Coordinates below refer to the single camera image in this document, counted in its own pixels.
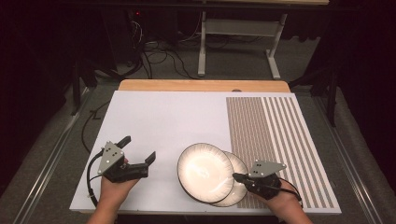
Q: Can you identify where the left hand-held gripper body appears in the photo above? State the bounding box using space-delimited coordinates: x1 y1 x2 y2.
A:
97 141 149 184

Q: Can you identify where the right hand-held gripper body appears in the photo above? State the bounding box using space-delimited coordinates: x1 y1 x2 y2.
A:
244 160 288 201

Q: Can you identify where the white ribbed plate dark rim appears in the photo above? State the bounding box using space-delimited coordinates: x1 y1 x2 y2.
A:
177 142 235 205
210 150 249 208

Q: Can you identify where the person's left hand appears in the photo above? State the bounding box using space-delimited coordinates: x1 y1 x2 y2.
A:
99 176 140 206

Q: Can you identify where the person's right hand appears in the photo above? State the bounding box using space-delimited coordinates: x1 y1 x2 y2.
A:
248 181 304 216

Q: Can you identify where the white board with striped pattern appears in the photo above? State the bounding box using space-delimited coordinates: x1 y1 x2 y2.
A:
68 90 343 216

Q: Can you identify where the black stand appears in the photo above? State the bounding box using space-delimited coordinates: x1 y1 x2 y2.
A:
289 65 341 128
70 58 98 117

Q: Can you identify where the wooden table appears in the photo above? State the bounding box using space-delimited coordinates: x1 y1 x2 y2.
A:
118 78 291 93

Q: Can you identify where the dark computer tower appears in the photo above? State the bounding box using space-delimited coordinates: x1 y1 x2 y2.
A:
102 8 148 73

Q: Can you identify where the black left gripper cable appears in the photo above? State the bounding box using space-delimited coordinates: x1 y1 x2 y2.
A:
86 148 106 208

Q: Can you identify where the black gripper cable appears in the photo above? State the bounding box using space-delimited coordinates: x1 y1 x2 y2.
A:
248 176 304 208
86 148 106 208

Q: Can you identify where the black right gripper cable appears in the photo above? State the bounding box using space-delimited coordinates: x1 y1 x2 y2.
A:
248 176 304 208

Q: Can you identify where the black floor cable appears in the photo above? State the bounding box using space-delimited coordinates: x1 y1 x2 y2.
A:
80 100 112 154

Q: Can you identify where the metal floor rail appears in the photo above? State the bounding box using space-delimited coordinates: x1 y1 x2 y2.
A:
11 87 92 224
313 95 385 224

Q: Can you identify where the tangle of black floor cables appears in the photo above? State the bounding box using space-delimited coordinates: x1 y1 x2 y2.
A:
124 18 201 80

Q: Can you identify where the white metal desk frame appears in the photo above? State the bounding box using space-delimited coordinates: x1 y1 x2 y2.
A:
197 10 289 80

